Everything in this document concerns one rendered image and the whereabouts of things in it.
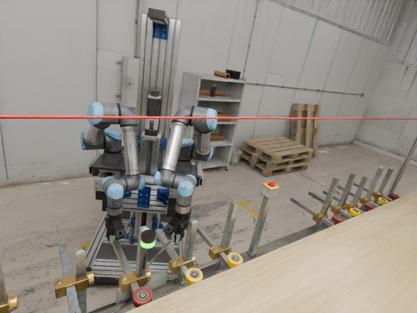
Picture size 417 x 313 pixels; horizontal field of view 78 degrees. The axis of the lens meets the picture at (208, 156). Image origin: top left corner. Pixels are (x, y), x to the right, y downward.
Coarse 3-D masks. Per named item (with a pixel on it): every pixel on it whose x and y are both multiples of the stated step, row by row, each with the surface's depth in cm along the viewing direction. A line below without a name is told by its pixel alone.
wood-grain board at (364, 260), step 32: (416, 192) 265; (352, 224) 186; (384, 224) 193; (416, 224) 201; (288, 256) 143; (320, 256) 147; (352, 256) 152; (384, 256) 157; (416, 256) 162; (192, 288) 114; (224, 288) 116; (256, 288) 119; (288, 288) 122; (320, 288) 126; (352, 288) 129; (384, 288) 133; (416, 288) 137
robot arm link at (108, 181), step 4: (108, 176) 140; (104, 180) 137; (108, 180) 136; (112, 180) 137; (116, 180) 138; (120, 180) 138; (124, 180) 139; (104, 184) 135; (108, 184) 133; (120, 184) 137; (124, 184) 138; (104, 188) 134; (124, 188) 138
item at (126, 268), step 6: (114, 240) 138; (114, 246) 134; (120, 246) 135; (120, 252) 131; (120, 258) 128; (126, 258) 128; (120, 264) 127; (126, 264) 125; (126, 270) 122; (132, 288) 113; (132, 294) 114
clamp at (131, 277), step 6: (120, 276) 117; (126, 276) 117; (132, 276) 118; (144, 276) 119; (150, 276) 121; (120, 282) 115; (126, 282) 115; (132, 282) 116; (138, 282) 118; (144, 282) 120; (120, 288) 116; (126, 288) 115
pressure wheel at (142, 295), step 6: (138, 288) 109; (144, 288) 109; (138, 294) 106; (144, 294) 106; (150, 294) 107; (132, 300) 106; (138, 300) 104; (144, 300) 104; (150, 300) 105; (138, 306) 103
